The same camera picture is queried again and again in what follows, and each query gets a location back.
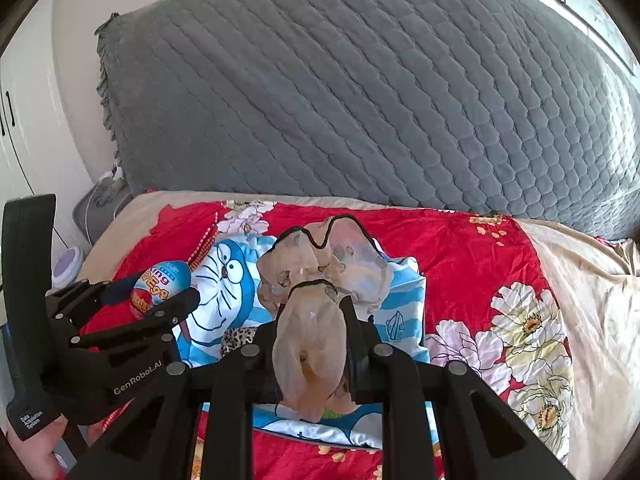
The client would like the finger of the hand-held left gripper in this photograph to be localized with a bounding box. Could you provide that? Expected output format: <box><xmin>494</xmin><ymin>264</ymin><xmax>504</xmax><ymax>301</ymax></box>
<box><xmin>47</xmin><ymin>280</ymin><xmax>133</xmax><ymax>332</ymax></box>
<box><xmin>70</xmin><ymin>287</ymin><xmax>201</xmax><ymax>356</ymax></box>

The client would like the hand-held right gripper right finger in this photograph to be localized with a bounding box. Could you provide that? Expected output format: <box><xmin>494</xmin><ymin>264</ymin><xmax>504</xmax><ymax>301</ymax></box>
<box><xmin>342</xmin><ymin>297</ymin><xmax>576</xmax><ymax>480</ymax></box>

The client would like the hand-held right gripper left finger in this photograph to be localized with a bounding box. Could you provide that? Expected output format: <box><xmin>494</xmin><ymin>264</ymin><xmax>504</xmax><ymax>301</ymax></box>
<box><xmin>65</xmin><ymin>320</ymin><xmax>283</xmax><ymax>480</ymax></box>

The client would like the red blue toy egg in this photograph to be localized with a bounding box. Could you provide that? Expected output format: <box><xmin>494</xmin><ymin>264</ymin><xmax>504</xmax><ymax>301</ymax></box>
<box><xmin>129</xmin><ymin>260</ymin><xmax>192</xmax><ymax>320</ymax></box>

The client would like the leopard print scrunchie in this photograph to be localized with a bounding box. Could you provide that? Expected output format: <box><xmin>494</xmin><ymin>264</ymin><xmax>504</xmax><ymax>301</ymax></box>
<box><xmin>220</xmin><ymin>325</ymin><xmax>261</xmax><ymax>358</ymax></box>

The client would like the beige sheer scrunchie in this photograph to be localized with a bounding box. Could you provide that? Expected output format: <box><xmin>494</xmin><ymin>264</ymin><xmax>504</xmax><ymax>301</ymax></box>
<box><xmin>256</xmin><ymin>214</ymin><xmax>394</xmax><ymax>423</ymax></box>

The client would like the person's left hand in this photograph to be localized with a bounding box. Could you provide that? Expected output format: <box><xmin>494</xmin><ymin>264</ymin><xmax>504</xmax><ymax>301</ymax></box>
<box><xmin>5</xmin><ymin>417</ymin><xmax>81</xmax><ymax>480</ymax></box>

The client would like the purple white round container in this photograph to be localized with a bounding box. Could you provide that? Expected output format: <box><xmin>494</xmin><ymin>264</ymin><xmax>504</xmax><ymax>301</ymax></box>
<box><xmin>54</xmin><ymin>249</ymin><xmax>85</xmax><ymax>288</ymax></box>

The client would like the blue cartoon cloth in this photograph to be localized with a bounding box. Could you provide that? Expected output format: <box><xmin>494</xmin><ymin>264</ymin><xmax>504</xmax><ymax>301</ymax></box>
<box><xmin>177</xmin><ymin>232</ymin><xmax>431</xmax><ymax>448</ymax></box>

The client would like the grey bedside stool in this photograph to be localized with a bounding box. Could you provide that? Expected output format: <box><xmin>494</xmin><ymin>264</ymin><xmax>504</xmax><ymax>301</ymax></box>
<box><xmin>72</xmin><ymin>185</ymin><xmax>133</xmax><ymax>246</ymax></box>

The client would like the white wardrobe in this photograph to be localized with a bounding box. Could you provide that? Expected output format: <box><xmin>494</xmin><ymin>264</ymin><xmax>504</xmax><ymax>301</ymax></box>
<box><xmin>0</xmin><ymin>0</ymin><xmax>96</xmax><ymax>201</ymax></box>

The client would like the red floral blanket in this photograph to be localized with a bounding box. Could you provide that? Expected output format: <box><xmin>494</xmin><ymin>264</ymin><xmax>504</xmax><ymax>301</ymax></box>
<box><xmin>80</xmin><ymin>200</ymin><xmax>573</xmax><ymax>480</ymax></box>

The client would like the grey quilted headboard cover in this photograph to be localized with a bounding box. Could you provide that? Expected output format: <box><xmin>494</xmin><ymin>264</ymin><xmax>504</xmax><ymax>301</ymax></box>
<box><xmin>96</xmin><ymin>0</ymin><xmax>640</xmax><ymax>246</ymax></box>

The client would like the white charger cable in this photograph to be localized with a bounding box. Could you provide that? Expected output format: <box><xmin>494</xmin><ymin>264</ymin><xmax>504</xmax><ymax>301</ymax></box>
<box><xmin>82</xmin><ymin>157</ymin><xmax>126</xmax><ymax>246</ymax></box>

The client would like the floral wall picture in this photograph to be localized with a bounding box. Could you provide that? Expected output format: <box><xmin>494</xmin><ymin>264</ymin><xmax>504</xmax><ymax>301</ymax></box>
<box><xmin>557</xmin><ymin>0</ymin><xmax>640</xmax><ymax>71</ymax></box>

